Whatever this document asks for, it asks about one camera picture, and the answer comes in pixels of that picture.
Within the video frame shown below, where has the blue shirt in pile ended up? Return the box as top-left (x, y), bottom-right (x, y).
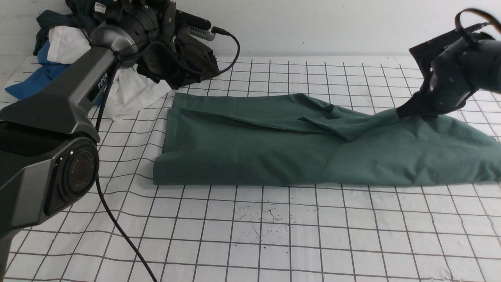
top-left (5, 41), bottom-right (90, 100)

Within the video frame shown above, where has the dark teal shirt in pile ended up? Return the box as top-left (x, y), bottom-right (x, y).
top-left (33, 0), bottom-right (117, 56)

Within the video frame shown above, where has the wrist camera screen arm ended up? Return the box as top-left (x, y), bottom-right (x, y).
top-left (409, 30), bottom-right (461, 92)
top-left (176, 10), bottom-right (230, 41)

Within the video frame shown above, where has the white grid pattern tablecloth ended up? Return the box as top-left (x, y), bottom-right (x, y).
top-left (4, 56), bottom-right (501, 282)

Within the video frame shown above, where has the grey robot arm screen left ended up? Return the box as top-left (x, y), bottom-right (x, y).
top-left (0, 0), bottom-right (214, 277)

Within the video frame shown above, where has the black cable screen right arm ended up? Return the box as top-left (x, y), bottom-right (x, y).
top-left (454, 8), bottom-right (501, 46)

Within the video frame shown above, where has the wrist camera screen right arm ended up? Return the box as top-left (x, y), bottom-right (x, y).
top-left (409, 30), bottom-right (461, 92)

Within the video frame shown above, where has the dark olive shirt in pile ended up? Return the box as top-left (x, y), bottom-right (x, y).
top-left (166, 38), bottom-right (220, 89)

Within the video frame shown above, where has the white shirt in pile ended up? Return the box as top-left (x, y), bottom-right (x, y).
top-left (48, 26), bottom-right (175, 121)

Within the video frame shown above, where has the black gripper screen right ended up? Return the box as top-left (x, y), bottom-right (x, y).
top-left (396, 39), bottom-right (476, 119)

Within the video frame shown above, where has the black gripper screen left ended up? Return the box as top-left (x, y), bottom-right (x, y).
top-left (136, 35), bottom-right (220, 90)

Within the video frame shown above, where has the wrist camera screen left arm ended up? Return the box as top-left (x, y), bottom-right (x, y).
top-left (176, 10), bottom-right (230, 41)

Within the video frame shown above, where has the green long sleeve shirt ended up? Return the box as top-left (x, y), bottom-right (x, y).
top-left (153, 93), bottom-right (501, 187)

